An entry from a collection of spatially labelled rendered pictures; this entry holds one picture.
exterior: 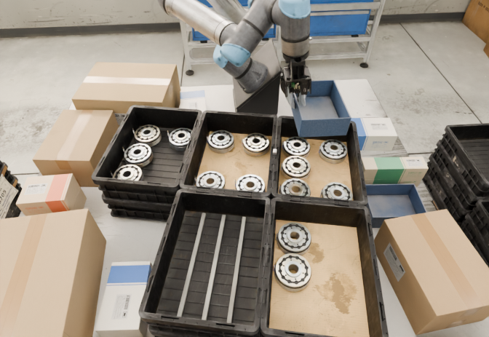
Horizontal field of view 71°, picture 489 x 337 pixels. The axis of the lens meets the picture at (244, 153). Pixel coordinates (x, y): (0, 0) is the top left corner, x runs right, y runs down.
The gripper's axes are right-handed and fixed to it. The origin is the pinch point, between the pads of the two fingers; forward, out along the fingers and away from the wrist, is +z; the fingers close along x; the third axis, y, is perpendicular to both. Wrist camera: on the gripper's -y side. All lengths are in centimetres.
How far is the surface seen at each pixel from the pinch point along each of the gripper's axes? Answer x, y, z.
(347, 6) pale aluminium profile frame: 69, -193, 62
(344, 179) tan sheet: 16.1, 7.8, 31.5
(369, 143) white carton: 34, -19, 42
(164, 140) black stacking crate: -52, -16, 24
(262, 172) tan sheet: -13.4, 3.3, 28.0
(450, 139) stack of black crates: 84, -37, 66
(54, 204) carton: -86, 14, 19
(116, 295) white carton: -59, 45, 26
